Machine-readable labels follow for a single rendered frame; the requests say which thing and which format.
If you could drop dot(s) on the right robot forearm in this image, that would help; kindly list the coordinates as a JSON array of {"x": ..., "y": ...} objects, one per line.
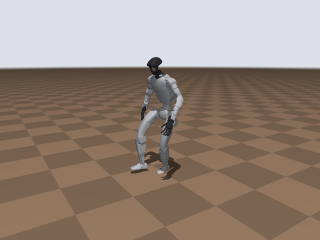
[{"x": 146, "y": 100}]

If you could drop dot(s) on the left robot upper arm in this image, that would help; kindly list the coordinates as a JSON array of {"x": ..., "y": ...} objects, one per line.
[{"x": 172, "y": 84}]

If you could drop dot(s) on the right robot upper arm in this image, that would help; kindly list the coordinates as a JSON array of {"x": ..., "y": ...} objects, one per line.
[{"x": 149, "y": 86}]

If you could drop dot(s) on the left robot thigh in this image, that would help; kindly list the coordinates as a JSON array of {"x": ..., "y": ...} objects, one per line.
[{"x": 165, "y": 139}]

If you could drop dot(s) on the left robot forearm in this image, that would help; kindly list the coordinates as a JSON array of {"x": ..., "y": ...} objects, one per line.
[{"x": 176, "y": 108}]

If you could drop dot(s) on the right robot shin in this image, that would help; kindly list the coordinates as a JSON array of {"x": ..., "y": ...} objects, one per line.
[{"x": 141, "y": 149}]

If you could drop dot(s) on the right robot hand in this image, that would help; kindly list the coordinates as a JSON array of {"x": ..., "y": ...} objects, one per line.
[{"x": 142, "y": 112}]

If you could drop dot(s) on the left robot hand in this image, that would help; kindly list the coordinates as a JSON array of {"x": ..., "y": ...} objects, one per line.
[{"x": 168, "y": 126}]

